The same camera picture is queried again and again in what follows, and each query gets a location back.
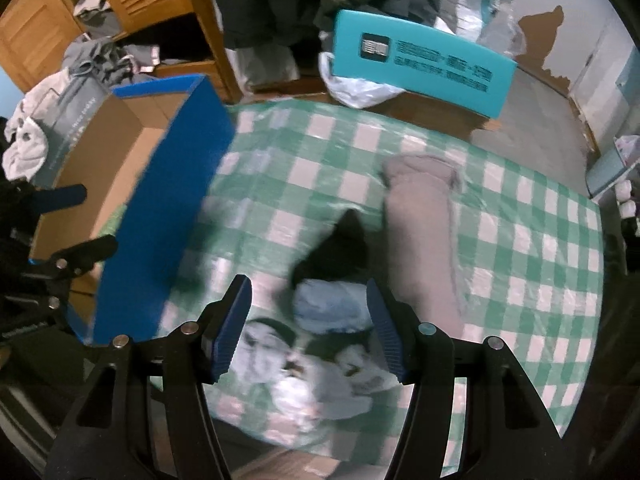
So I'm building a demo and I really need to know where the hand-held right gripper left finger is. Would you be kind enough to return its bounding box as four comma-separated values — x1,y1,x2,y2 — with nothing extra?
44,275,253,480

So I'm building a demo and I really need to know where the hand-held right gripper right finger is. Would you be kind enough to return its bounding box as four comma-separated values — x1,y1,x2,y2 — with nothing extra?
366,279,566,480

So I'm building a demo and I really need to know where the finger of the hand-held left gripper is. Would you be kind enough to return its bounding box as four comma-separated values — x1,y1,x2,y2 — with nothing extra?
20,234,119,281
30,184,88,213

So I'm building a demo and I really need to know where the light blue plastic bag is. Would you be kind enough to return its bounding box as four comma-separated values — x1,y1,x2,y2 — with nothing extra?
292,280,376,335

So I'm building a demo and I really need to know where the black cloth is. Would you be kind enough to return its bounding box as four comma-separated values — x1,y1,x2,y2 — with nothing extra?
289,209,371,291

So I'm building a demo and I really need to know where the white printed cloth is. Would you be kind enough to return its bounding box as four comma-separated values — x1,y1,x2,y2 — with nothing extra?
227,317,401,448

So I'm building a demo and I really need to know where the grey cloth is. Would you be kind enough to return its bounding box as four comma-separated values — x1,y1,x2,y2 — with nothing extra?
381,155,466,333

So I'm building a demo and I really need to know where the blue cardboard box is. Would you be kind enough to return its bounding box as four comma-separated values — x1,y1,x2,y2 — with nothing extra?
27,74,237,346

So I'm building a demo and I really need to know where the white towel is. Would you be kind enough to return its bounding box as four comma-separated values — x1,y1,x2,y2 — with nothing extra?
2,70,76,181

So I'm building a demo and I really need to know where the grey clothes pile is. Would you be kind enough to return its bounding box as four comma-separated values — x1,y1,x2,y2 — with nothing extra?
60,0,161,86

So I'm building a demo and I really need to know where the green checkered tablecloth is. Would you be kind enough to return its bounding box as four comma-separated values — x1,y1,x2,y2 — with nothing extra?
150,100,608,466

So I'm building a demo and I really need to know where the white hanging garment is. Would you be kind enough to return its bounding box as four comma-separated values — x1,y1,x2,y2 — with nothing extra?
225,45,301,93

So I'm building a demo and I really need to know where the white plastic bag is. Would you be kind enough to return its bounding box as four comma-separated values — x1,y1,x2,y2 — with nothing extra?
319,52,406,110

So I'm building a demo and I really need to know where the teal carton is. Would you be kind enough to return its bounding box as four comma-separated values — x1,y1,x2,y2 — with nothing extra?
331,9,518,120

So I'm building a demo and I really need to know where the black hanging jacket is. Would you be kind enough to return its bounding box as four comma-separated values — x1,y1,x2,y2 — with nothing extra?
207,0,331,51

